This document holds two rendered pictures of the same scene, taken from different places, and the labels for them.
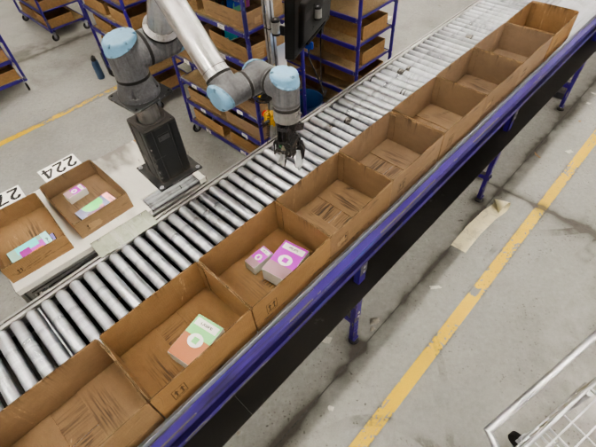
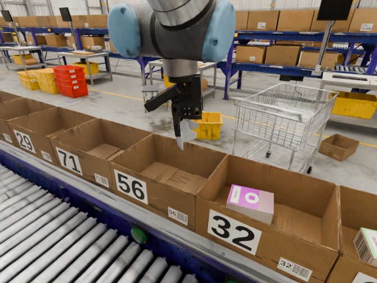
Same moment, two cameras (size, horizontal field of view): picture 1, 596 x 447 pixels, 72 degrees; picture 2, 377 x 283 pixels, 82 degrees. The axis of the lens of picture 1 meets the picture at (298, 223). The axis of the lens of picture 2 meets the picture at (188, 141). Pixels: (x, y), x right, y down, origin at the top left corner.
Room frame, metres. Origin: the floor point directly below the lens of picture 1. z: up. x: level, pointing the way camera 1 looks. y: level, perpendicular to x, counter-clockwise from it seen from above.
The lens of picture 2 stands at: (1.32, 0.57, 1.53)
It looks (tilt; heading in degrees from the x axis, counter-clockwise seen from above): 29 degrees down; 253
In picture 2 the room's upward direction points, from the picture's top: straight up
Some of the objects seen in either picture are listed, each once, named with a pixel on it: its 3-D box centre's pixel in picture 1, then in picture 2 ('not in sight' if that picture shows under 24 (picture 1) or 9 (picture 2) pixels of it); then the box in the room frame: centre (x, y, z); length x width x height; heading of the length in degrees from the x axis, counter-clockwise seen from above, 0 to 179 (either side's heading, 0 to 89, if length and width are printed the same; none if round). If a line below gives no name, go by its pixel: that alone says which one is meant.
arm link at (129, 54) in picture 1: (126, 54); not in sight; (1.75, 0.67, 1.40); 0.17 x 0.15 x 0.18; 129
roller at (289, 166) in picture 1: (296, 170); (50, 274); (1.67, -0.02, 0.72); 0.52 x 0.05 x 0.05; 43
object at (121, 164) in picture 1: (95, 200); not in sight; (1.55, 1.04, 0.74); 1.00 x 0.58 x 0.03; 130
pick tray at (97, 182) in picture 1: (86, 196); not in sight; (1.52, 1.05, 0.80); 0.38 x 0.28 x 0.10; 43
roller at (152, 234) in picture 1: (178, 259); not in sight; (1.13, 0.55, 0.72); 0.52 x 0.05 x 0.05; 43
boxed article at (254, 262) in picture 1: (259, 260); not in sight; (0.96, 0.16, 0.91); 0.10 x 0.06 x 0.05; 132
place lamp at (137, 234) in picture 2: not in sight; (137, 236); (1.34, -0.02, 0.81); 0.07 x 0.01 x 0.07; 133
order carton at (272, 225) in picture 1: (267, 262); (264, 208); (0.91, 0.13, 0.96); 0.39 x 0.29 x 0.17; 133
